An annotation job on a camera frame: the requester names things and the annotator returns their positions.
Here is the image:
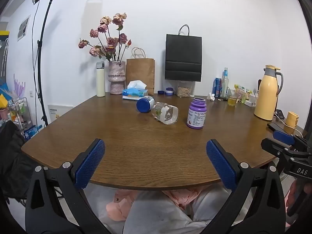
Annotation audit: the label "person's right hand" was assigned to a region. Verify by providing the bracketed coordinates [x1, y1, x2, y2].
[286, 179, 304, 209]

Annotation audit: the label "purple bottle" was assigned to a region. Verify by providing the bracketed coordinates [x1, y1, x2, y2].
[186, 97, 207, 129]

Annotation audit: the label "clear glass cup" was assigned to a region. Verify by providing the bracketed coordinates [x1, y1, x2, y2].
[152, 102, 179, 125]

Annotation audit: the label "white charger block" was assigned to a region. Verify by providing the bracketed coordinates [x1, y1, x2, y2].
[244, 95, 259, 107]

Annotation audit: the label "yellow mug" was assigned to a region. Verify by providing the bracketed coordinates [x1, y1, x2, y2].
[285, 111, 299, 128]

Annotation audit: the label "clear plastic water bottle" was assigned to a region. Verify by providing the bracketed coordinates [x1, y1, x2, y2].
[221, 67, 230, 99]

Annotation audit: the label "black paper bag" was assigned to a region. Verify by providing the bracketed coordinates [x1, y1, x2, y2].
[165, 25, 203, 82]

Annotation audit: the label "black jacket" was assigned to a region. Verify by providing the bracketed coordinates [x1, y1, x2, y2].
[0, 121, 61, 205]

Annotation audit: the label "wire rack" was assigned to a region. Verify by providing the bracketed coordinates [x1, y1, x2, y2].
[8, 97, 32, 137]

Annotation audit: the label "white cardboard box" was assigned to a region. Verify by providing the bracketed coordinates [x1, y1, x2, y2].
[47, 104, 74, 125]

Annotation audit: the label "brown paper bag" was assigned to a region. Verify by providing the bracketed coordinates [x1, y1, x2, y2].
[126, 47, 155, 95]

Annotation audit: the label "dried pink roses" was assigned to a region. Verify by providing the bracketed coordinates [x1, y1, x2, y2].
[78, 12, 133, 62]

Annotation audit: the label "blue drink can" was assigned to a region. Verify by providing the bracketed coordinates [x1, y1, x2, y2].
[212, 77, 222, 97]

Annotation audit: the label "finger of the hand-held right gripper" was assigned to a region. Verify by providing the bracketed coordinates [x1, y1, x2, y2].
[272, 130, 311, 149]
[261, 138, 297, 160]

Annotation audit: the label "pink ceramic vase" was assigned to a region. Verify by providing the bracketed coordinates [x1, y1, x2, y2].
[108, 61, 126, 95]

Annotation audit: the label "white thermos bottle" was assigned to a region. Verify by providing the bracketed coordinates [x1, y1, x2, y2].
[96, 62, 106, 97]

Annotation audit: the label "blue tissue box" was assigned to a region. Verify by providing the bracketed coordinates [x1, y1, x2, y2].
[122, 80, 149, 100]

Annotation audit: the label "wall picture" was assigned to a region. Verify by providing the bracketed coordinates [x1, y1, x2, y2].
[18, 16, 31, 41]

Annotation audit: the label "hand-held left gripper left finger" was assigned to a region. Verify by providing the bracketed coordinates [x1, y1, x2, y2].
[25, 138, 113, 234]

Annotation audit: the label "blue lid jar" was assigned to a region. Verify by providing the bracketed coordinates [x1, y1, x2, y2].
[136, 96, 156, 113]

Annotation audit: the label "yellow thermos jug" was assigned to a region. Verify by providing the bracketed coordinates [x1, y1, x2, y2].
[254, 65, 284, 121]

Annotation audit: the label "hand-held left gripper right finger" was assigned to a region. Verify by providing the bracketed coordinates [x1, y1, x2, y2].
[200, 139, 286, 234]

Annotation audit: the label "black light stand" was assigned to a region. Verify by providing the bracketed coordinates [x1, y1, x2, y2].
[36, 0, 53, 127]

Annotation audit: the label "black phone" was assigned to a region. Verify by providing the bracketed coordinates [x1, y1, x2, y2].
[267, 122, 284, 131]

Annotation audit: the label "snack packets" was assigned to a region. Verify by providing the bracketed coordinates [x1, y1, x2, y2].
[234, 84, 254, 100]

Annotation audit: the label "white cable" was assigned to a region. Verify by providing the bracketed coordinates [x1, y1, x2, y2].
[274, 113, 304, 137]

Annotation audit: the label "person's white pants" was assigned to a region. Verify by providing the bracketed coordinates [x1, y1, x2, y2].
[123, 185, 234, 234]

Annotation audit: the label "clear snack container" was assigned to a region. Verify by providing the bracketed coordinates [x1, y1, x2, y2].
[177, 81, 193, 97]

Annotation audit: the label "glass of yellow liquid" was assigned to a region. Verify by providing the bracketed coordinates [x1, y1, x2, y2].
[227, 89, 238, 107]

